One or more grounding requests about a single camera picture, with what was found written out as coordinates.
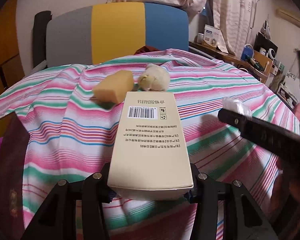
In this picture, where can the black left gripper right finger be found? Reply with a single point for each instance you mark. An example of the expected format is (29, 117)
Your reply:
(203, 183)

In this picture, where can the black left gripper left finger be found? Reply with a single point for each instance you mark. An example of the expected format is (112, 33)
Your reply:
(95, 186)

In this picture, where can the large beige carton box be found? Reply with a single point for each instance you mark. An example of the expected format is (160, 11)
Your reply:
(150, 159)

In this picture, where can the clear plastic ball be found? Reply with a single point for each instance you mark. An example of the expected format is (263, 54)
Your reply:
(236, 106)

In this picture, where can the yellow sponge block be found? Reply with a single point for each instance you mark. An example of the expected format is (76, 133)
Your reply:
(114, 87)

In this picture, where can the wooden side shelf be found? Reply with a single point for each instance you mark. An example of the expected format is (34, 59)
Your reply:
(228, 58)

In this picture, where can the striped pink green tablecloth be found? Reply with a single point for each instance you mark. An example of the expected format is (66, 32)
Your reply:
(72, 136)

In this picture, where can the gold metal tin box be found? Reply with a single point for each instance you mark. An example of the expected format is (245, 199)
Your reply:
(12, 160)

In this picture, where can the blue white fan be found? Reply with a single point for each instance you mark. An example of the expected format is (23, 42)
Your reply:
(247, 51)

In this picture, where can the white box on shelf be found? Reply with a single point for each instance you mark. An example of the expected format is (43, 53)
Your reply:
(211, 36)

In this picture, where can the wooden wardrobe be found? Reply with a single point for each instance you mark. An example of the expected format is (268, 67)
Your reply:
(11, 70)

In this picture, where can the grey yellow blue chair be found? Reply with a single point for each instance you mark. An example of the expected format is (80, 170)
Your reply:
(102, 32)

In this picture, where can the black rolled mat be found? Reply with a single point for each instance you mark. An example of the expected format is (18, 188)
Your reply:
(41, 21)

